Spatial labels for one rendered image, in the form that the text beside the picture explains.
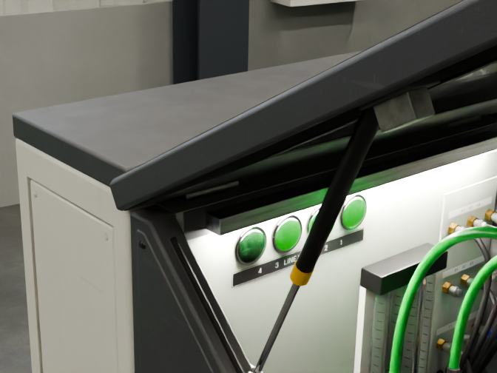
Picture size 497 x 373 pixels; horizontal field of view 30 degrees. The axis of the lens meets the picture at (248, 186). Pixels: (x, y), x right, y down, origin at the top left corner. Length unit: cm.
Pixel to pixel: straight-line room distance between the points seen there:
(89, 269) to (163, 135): 19
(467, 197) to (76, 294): 61
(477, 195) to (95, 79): 376
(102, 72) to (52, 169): 387
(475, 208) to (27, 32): 364
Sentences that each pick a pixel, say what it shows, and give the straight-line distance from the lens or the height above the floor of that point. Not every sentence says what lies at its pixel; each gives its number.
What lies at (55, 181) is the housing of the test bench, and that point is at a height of 143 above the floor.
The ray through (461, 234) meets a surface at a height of 140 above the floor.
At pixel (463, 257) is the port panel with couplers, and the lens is 149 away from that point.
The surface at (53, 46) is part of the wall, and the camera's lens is 492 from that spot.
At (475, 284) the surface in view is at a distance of 127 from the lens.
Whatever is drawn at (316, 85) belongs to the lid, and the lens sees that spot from 75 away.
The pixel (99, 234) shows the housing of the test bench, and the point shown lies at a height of 140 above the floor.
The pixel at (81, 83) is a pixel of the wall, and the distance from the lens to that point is 502.
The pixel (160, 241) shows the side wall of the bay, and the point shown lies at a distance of 103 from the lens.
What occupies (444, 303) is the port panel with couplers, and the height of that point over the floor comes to 117.
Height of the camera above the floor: 185
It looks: 21 degrees down
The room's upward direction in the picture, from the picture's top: 1 degrees clockwise
